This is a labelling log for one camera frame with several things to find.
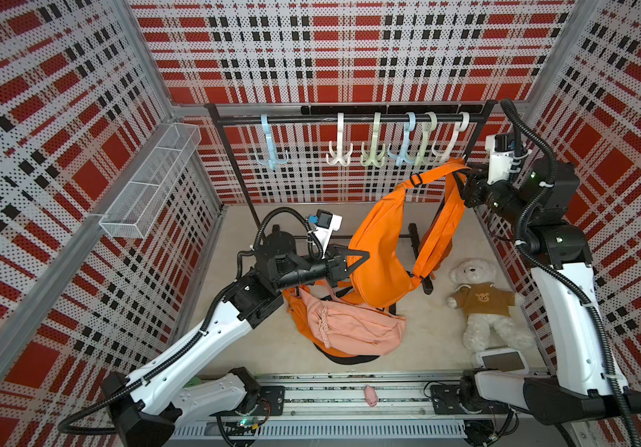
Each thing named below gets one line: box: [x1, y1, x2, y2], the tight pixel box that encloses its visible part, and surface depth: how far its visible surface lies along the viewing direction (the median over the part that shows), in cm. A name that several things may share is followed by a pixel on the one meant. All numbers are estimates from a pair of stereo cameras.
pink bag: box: [299, 279, 407, 356], surface depth 82 cm
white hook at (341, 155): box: [326, 111, 354, 167], surface depth 67 cm
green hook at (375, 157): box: [359, 111, 387, 168], surface depth 69 cm
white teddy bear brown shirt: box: [447, 257, 535, 353], surface depth 86 cm
